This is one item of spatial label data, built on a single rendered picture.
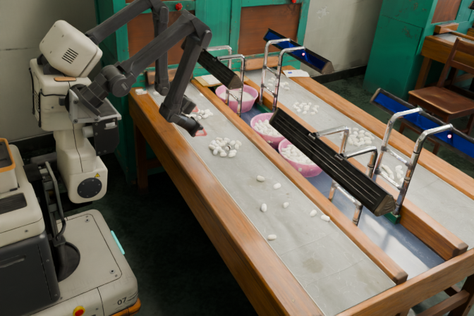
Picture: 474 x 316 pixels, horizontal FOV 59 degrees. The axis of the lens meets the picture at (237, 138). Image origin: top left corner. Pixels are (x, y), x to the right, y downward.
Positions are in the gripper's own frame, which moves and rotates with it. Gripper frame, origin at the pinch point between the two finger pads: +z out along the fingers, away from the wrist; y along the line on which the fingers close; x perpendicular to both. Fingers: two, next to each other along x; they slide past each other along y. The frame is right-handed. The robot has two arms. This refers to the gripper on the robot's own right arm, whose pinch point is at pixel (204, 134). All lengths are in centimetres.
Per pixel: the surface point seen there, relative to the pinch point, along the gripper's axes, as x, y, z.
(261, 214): 7.2, -48.3, 10.2
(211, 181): 12.1, -23.3, 0.4
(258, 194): 3.5, -36.5, 14.5
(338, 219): -11, -65, 28
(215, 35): -43, 84, 23
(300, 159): -18.0, -21.6, 39.2
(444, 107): -114, 27, 197
